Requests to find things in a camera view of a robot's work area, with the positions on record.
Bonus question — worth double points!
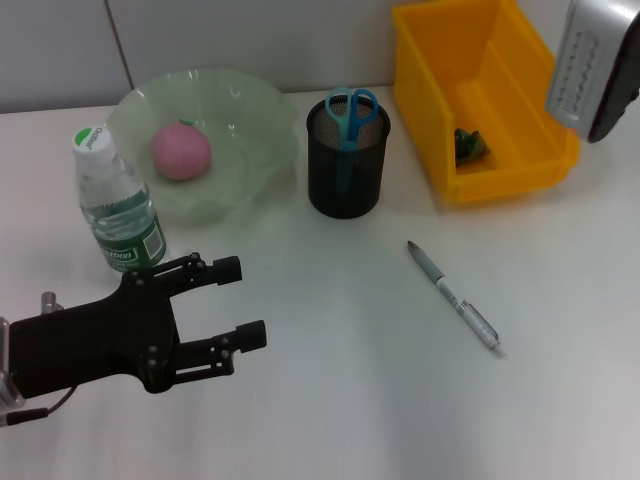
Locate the green plastic wrapper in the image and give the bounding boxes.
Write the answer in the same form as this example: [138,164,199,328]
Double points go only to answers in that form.
[452,127,492,166]

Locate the pink toy peach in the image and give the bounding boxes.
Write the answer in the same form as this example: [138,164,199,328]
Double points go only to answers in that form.
[151,122,211,184]

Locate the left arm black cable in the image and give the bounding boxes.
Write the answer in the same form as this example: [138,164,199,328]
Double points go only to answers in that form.
[0,291,77,427]

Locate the grey white pen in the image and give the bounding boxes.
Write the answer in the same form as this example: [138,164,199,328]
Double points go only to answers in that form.
[406,239,509,359]

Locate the yellow plastic bin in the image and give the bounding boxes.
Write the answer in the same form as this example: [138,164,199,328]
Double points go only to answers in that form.
[391,0,583,206]

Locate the blue plastic scissors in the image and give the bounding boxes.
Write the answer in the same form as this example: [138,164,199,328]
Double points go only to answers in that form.
[324,85,380,197]

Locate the black mesh pen cup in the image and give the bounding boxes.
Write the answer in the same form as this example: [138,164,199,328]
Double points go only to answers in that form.
[305,94,392,220]

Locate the green glass fruit bowl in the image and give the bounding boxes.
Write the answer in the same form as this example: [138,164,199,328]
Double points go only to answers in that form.
[104,68,299,226]

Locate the clear green-label water bottle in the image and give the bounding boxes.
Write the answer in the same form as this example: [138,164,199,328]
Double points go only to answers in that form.
[71,125,168,275]

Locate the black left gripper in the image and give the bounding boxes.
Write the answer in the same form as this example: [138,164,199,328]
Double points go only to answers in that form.
[7,252,268,402]

